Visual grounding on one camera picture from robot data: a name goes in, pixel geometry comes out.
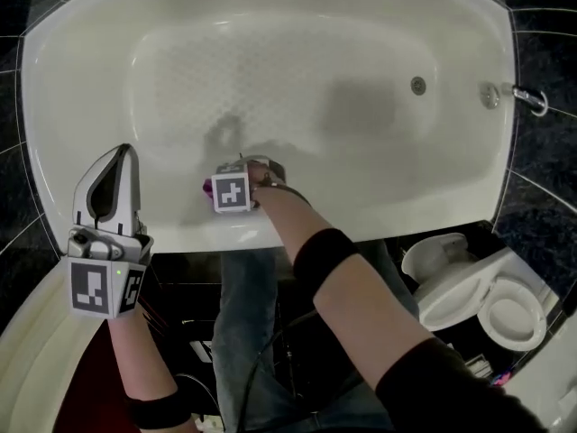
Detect white bathtub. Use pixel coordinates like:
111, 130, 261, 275
20, 0, 517, 255

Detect white toilet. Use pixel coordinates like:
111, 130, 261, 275
400, 232, 549, 354

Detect person's legs in jeans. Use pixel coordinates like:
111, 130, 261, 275
210, 240, 421, 433

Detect person's left forearm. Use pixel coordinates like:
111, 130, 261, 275
105, 307, 179, 401

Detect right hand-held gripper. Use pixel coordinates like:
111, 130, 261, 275
209, 152, 289, 215

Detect chrome tub overflow plate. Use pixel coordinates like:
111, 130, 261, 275
478, 80, 501, 110

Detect person's right hand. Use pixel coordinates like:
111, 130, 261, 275
247, 162, 275, 194

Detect black cable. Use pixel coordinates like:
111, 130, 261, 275
237, 308, 317, 433

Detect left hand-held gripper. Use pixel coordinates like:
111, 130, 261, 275
66, 143, 155, 320

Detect chrome tub spout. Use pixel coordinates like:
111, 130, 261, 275
512, 83, 549, 117

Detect person's dark right sleeve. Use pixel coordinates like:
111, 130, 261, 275
374, 336, 549, 433

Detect person's right forearm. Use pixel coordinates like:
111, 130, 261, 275
251, 186, 430, 392

